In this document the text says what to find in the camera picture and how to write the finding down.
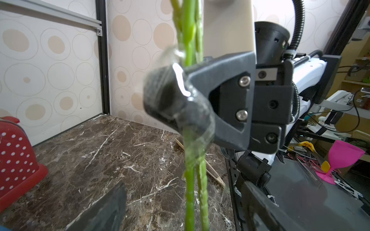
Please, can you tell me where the black corner frame post right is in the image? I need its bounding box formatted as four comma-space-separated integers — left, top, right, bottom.
324, 0, 370, 55

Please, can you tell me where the pink plastic goblet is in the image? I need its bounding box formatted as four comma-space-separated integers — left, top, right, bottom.
316, 140, 365, 185

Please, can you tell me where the black corner frame post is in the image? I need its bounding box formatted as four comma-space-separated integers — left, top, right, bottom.
324, 0, 370, 55
95, 0, 111, 115

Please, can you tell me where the wooden spatula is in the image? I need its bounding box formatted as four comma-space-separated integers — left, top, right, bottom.
175, 138, 226, 188

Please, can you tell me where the silver aluminium rail back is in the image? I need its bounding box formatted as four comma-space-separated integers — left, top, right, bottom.
1, 1, 106, 37

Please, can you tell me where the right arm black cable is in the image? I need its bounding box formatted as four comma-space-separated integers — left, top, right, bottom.
284, 0, 324, 122

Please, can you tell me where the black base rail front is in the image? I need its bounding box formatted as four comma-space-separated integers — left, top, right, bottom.
225, 155, 370, 231

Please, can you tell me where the red polka dot toaster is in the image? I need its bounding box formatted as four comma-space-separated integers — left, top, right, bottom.
1, 116, 48, 212

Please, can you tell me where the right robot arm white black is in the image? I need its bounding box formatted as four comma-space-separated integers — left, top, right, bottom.
143, 1, 341, 166

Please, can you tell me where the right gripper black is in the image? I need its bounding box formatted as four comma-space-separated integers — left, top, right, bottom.
143, 51, 295, 154

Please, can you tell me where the clear tape strip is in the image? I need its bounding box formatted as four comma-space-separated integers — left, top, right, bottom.
143, 46, 215, 160

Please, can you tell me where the black corner frame post left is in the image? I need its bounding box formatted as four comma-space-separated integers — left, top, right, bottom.
95, 0, 111, 115

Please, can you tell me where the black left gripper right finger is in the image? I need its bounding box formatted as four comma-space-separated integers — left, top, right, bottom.
241, 182, 303, 231

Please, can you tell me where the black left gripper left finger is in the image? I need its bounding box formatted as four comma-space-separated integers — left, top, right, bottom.
66, 182, 127, 231

